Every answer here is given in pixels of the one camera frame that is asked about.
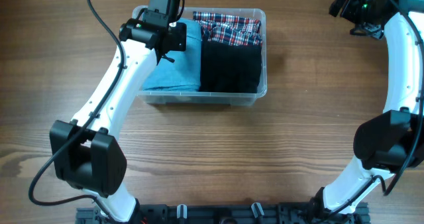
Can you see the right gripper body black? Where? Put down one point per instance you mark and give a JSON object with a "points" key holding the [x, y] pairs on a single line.
{"points": [[359, 11]]}

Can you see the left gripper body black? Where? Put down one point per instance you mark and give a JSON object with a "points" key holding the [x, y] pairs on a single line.
{"points": [[179, 40]]}

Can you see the light blue cloth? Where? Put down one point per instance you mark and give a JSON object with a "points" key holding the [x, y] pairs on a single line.
{"points": [[184, 73]]}

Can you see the red plaid cloth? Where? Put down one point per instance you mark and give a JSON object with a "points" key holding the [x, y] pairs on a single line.
{"points": [[229, 29]]}

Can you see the clear plastic storage container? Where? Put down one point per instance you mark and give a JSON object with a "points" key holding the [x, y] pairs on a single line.
{"points": [[234, 99]]}

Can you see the black cloth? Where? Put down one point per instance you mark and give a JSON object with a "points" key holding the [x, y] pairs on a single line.
{"points": [[230, 69]]}

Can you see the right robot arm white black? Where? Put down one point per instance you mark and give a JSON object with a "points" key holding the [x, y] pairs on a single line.
{"points": [[387, 145]]}

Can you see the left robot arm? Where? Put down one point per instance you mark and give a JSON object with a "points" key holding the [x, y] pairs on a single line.
{"points": [[85, 150]]}

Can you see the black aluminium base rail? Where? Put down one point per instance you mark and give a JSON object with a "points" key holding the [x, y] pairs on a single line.
{"points": [[282, 213]]}

